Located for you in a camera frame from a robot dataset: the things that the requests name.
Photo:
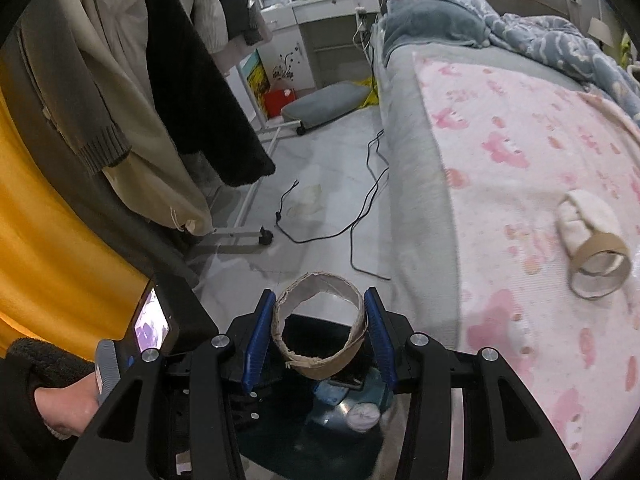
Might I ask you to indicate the cream sweater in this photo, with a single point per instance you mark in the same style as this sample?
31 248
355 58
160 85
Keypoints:
205 2

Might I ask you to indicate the white cloth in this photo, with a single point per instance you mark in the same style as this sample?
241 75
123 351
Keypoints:
585 220

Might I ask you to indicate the grey cushion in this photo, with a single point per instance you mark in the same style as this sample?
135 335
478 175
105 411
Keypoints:
325 102

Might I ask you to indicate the hanging clothes on rack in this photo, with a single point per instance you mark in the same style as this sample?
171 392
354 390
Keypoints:
125 240

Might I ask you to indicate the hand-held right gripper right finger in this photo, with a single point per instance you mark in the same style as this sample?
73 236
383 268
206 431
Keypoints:
377 330

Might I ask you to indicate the beige coat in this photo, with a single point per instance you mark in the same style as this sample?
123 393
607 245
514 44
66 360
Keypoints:
155 180

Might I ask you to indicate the white vanity desk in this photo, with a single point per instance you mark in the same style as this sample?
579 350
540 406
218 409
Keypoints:
330 15

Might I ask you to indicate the wide cardboard tape roll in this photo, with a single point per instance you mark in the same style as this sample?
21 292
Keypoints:
325 365

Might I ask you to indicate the blue cloud pattern duvet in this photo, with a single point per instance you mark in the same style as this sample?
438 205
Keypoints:
550 40

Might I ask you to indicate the grey pillow on bed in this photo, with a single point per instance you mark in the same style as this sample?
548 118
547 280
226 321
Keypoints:
430 27

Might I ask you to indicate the yellow landscape painting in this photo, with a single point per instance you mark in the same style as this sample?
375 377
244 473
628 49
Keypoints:
255 77

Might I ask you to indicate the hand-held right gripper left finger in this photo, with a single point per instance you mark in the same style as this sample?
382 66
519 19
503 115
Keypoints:
257 330

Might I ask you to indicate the dark trash bin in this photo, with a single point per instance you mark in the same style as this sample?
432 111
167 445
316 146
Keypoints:
300 440

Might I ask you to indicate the white shirt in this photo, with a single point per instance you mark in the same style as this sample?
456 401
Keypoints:
127 25

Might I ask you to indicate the black coat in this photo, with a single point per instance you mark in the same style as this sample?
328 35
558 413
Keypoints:
205 105

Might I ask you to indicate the pink printed blanket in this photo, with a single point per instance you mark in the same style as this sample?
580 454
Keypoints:
530 185

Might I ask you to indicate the dark grey knit top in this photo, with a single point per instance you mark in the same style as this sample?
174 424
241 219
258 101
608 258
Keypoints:
240 5

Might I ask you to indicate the red box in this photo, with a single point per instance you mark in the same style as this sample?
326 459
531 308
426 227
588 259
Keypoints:
279 104

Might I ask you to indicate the yellow curtain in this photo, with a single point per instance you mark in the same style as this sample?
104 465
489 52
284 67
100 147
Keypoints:
55 240

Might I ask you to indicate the person's left hand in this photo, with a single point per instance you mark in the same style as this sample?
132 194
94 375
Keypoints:
65 405

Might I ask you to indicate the grey brown knit-cuff jacket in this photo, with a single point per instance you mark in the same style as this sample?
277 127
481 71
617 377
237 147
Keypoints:
65 85

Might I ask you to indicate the person's left forearm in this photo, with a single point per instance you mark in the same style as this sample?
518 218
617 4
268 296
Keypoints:
25 390

